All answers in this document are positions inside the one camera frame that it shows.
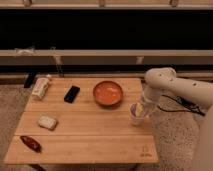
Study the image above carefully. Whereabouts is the black cable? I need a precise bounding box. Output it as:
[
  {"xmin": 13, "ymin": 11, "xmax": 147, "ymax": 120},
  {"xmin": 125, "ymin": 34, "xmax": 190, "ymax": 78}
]
[{"xmin": 155, "ymin": 94, "xmax": 206, "ymax": 117}]

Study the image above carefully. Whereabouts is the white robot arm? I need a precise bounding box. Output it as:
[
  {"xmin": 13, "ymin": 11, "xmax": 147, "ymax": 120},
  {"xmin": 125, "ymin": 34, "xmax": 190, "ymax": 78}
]
[{"xmin": 134, "ymin": 67, "xmax": 213, "ymax": 171}]

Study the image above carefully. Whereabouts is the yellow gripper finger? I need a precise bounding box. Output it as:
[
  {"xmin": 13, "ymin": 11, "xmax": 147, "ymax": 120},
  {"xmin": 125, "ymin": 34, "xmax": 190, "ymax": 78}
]
[{"xmin": 135, "ymin": 103, "xmax": 143, "ymax": 117}]

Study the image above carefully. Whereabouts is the wooden table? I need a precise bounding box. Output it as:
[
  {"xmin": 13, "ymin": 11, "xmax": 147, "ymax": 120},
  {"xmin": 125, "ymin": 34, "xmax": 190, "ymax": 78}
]
[{"xmin": 4, "ymin": 78, "xmax": 158, "ymax": 164}]

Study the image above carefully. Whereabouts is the black smartphone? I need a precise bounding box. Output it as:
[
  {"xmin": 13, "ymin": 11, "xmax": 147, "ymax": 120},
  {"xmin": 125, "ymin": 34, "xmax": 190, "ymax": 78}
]
[{"xmin": 64, "ymin": 86, "xmax": 80, "ymax": 103}]

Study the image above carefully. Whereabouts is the white wrapped bar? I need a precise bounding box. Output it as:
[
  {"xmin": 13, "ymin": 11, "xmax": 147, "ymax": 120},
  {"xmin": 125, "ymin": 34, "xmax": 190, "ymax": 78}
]
[{"xmin": 38, "ymin": 116, "xmax": 58, "ymax": 130}]

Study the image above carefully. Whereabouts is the orange ceramic bowl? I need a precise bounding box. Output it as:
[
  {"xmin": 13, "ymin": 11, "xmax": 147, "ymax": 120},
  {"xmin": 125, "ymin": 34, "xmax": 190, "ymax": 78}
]
[{"xmin": 93, "ymin": 80, "xmax": 123, "ymax": 107}]

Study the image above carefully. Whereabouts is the white plastic bottle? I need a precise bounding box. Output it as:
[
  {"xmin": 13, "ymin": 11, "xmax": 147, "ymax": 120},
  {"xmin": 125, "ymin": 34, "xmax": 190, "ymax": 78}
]
[{"xmin": 32, "ymin": 74, "xmax": 52, "ymax": 100}]

